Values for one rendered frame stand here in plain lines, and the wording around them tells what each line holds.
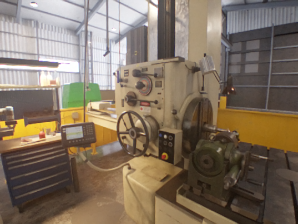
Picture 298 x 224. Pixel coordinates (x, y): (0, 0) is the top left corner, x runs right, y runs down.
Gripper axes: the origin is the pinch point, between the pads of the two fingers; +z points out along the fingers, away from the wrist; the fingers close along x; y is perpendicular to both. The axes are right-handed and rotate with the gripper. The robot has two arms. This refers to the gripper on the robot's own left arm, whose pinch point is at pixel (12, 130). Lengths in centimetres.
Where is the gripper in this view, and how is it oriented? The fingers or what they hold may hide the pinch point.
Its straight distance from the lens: 248.1
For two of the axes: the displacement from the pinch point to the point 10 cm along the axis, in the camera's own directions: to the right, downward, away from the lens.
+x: 7.0, -1.1, 7.0
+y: 7.1, 1.1, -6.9
